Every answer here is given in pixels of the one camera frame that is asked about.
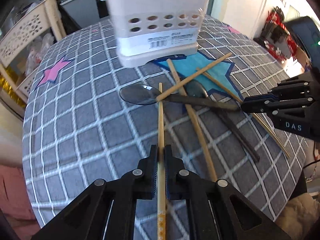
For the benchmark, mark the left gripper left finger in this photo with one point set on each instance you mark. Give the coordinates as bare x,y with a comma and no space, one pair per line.
105,209

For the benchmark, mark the dark spoon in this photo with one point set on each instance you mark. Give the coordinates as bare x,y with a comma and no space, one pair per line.
140,94
195,89

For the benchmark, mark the plastic bag in cart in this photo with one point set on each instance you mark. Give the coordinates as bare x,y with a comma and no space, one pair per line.
37,50

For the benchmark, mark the grey checked tablecloth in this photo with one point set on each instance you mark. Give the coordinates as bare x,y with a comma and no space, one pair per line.
77,129

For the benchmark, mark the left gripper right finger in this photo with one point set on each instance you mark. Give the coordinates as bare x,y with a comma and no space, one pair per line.
216,210

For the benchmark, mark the pink plastic stool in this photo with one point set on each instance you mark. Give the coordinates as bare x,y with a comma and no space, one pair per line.
15,203

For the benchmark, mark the white utensil holder caddy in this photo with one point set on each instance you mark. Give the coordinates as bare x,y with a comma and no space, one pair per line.
147,30

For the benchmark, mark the wooden chopstick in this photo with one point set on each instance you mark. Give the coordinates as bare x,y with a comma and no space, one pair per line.
257,117
161,189
176,87
196,126

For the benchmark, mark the coat rack with clothes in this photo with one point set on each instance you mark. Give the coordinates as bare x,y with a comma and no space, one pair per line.
275,37

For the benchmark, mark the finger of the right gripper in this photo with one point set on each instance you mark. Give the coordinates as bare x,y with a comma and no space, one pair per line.
294,89
295,109

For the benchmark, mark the cream perforated storage cart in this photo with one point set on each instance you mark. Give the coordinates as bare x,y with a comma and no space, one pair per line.
44,16

